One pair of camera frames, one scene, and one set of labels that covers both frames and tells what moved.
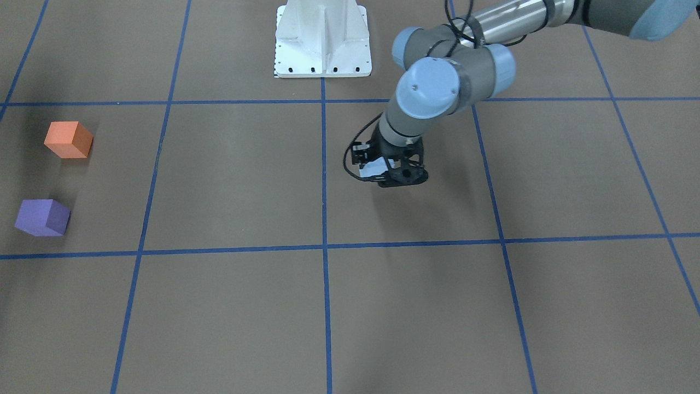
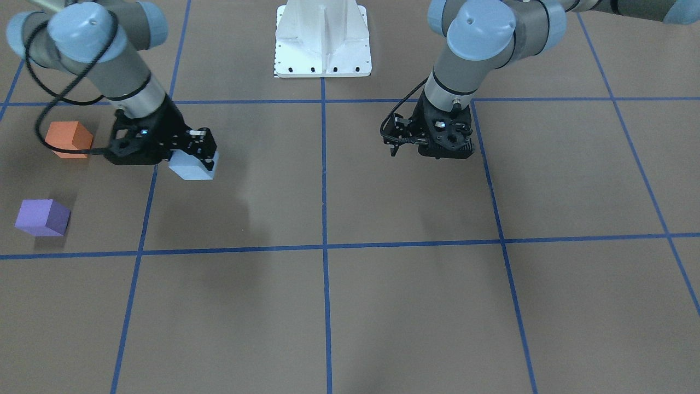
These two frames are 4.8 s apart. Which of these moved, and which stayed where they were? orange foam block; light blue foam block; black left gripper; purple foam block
Moved: light blue foam block; black left gripper
Stayed: purple foam block; orange foam block
